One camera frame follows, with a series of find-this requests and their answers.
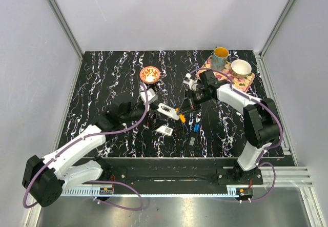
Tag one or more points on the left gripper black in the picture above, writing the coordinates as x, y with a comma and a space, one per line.
152, 106

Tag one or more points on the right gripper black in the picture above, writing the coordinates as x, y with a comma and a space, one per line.
187, 107

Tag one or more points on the orange handled screwdriver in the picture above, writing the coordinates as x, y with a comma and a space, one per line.
181, 116

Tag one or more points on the white remote black batteries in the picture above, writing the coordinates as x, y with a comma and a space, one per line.
167, 111

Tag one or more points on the white remote orange batteries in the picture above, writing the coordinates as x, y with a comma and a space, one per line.
164, 130

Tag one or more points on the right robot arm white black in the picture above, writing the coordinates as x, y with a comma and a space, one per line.
262, 126

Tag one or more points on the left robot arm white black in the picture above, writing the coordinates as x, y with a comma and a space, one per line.
46, 178

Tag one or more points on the black remote blue batteries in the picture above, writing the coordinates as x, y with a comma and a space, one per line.
192, 141

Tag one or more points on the blue battery right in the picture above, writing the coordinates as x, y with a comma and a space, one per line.
197, 127

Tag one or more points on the orange patterned small bowl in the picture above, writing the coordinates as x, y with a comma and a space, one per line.
149, 74

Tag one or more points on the blue mug yellow inside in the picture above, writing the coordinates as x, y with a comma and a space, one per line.
219, 58

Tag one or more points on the floral tray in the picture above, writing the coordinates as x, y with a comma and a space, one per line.
241, 83

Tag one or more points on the cream white bowl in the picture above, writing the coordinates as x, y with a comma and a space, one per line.
240, 68

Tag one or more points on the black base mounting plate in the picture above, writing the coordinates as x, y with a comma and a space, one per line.
178, 176

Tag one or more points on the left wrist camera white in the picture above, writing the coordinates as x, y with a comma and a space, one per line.
150, 94

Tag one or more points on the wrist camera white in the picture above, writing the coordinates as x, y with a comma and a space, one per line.
191, 83
150, 94

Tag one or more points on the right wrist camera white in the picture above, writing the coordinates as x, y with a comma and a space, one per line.
191, 83

